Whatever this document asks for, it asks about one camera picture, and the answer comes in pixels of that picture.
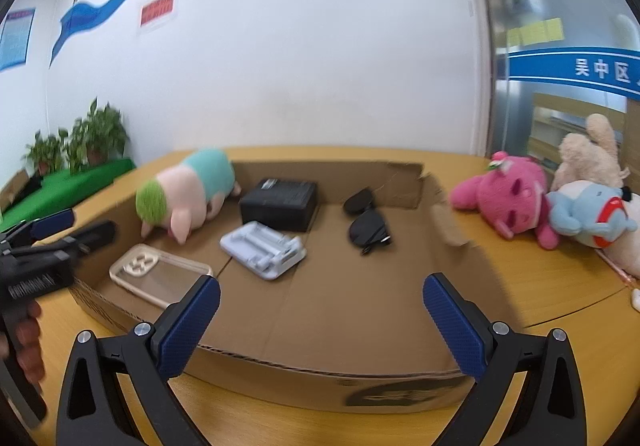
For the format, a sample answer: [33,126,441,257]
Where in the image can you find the yellow sticky notes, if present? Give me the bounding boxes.
[506,18,565,47]

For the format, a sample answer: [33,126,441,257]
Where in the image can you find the blue notice board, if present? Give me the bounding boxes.
[0,8,37,73]

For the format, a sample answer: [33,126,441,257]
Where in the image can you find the black box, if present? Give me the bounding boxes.
[238,177,319,233]

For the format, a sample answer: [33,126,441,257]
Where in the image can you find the pink bear plush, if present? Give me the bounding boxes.
[450,151,561,252]

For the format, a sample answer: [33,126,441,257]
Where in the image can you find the brown cardboard piece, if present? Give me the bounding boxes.
[0,170,30,209]

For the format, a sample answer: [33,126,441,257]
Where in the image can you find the large potted plant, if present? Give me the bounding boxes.
[62,97,129,175]

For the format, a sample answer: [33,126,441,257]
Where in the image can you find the beige rabbit plush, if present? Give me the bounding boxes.
[550,113,640,287]

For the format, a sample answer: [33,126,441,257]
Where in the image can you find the green turf mat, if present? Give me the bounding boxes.
[0,158,137,232]

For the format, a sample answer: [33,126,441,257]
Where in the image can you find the brown cardboard box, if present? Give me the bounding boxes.
[67,158,526,414]

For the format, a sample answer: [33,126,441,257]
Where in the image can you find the red wall sign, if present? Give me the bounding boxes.
[139,0,178,29]

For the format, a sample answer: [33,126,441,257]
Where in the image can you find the black sunglasses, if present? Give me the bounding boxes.
[342,189,393,257]

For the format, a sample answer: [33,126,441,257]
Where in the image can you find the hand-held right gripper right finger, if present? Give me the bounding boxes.
[422,272,588,446]

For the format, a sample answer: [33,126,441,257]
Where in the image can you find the pink and teal pig plush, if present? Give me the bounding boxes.
[135,148,242,244]

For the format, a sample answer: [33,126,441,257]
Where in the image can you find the blue elephant plush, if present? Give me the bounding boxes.
[545,180,640,249]

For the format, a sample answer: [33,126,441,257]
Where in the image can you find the small potted plant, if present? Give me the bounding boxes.
[24,128,66,177]

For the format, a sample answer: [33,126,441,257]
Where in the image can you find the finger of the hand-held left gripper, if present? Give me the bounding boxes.
[30,220,118,261]
[0,208,76,247]

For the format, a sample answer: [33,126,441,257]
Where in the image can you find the person's left hand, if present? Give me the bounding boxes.
[14,301,47,384]

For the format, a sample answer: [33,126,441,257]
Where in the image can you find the white plastic charger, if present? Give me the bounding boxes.
[220,221,307,282]

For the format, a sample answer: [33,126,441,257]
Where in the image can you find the clear phone case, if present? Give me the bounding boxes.
[109,243,215,311]

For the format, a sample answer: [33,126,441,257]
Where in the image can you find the wooden desktop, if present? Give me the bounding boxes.
[0,146,640,446]

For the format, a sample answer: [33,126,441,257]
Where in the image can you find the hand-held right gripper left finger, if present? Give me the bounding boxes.
[56,273,222,446]

